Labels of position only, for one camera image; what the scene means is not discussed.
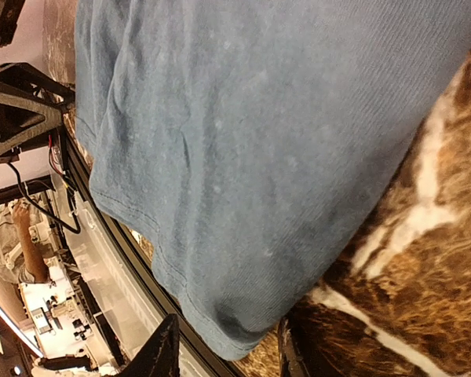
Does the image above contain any dark blue garment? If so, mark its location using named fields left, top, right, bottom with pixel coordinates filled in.
left=75, top=1, right=471, bottom=361

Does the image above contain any person in background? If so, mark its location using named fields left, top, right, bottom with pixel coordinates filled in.
left=0, top=200, right=50, bottom=284

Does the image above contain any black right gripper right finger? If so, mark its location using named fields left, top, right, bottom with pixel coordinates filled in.
left=278, top=317, right=312, bottom=377

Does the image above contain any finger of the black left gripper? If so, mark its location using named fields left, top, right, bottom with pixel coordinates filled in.
left=0, top=63, right=75, bottom=161

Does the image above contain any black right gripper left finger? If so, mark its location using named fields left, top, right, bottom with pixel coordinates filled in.
left=121, top=313, right=180, bottom=377

